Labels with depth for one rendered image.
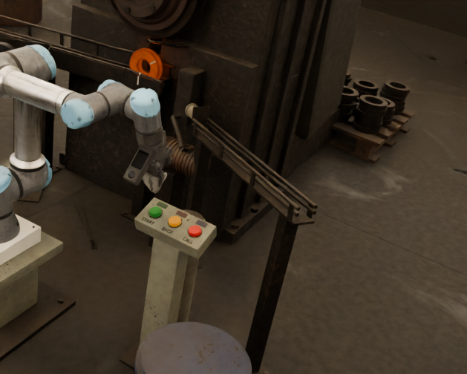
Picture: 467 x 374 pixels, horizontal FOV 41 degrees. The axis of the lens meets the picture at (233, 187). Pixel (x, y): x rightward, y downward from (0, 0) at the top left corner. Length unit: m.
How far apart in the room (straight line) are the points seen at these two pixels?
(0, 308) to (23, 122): 0.67
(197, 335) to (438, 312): 1.43
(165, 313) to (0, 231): 0.62
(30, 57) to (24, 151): 0.34
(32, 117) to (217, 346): 0.93
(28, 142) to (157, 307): 0.69
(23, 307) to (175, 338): 0.82
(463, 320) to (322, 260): 0.68
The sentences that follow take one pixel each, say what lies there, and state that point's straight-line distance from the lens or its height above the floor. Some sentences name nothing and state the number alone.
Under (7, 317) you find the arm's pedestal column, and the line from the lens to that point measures 2.42.
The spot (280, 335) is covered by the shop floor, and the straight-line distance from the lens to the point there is 2.55.
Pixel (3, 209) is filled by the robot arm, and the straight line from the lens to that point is 2.19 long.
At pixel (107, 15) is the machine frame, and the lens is 2.97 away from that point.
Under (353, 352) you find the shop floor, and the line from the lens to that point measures 2.59.
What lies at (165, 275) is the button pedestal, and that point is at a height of 0.42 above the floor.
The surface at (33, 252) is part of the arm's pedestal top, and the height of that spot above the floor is 0.30.
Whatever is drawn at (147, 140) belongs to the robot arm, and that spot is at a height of 0.91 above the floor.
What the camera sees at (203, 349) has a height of 0.43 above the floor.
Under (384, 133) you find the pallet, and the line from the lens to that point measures 4.24.
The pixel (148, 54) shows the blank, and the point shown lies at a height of 0.80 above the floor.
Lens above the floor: 1.68
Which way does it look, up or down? 29 degrees down
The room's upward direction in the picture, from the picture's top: 11 degrees clockwise
